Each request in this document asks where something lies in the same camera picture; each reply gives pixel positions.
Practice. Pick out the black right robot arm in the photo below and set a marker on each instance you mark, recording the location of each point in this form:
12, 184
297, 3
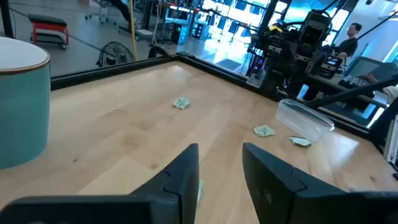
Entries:
289, 56

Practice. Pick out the teal cup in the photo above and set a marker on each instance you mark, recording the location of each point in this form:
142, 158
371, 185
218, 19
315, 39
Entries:
25, 118

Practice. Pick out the red rolling cart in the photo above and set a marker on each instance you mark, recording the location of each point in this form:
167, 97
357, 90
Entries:
49, 29

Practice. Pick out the clear plastic container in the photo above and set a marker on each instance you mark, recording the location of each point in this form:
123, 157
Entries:
304, 119

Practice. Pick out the black floor fan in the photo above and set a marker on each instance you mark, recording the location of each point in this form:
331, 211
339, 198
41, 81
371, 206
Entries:
115, 54

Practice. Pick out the grey desk monitor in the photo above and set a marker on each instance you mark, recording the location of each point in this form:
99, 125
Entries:
370, 68

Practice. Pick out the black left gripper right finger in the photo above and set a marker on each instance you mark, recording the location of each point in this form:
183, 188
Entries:
280, 193

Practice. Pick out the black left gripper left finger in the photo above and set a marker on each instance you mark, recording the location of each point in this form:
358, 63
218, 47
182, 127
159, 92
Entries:
174, 193

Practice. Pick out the computer tower with lights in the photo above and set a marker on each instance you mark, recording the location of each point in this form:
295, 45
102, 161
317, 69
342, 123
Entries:
183, 32

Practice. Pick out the person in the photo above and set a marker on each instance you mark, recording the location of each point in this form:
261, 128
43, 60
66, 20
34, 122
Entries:
348, 46

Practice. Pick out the black frame strut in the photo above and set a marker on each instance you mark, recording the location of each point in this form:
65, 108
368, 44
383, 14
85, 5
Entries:
351, 92

